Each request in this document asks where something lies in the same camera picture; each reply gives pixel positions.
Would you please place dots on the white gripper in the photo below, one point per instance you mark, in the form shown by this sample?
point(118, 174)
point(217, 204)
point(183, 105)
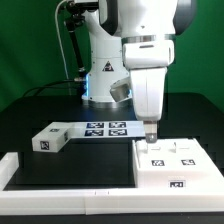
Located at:
point(147, 87)

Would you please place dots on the white cabinet door panel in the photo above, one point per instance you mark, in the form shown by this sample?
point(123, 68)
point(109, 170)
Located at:
point(189, 155)
point(157, 156)

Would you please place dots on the white cabinet body box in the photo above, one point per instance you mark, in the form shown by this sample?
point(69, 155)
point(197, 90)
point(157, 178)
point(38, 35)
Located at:
point(176, 178)

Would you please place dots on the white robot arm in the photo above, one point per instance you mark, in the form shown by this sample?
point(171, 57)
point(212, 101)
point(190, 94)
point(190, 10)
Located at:
point(132, 45)

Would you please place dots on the white cabinet top block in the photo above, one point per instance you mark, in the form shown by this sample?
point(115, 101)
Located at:
point(52, 138)

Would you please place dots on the white sheet with markers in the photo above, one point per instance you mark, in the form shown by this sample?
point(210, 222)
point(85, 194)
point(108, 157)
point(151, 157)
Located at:
point(106, 129)

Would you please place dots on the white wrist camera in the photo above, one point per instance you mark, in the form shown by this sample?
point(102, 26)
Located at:
point(120, 90)

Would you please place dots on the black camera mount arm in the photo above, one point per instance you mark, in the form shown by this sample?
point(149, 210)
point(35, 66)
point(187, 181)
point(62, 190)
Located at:
point(76, 9)

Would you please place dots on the white U-shaped fence frame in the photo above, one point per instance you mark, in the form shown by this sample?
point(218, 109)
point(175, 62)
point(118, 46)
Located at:
point(101, 201)

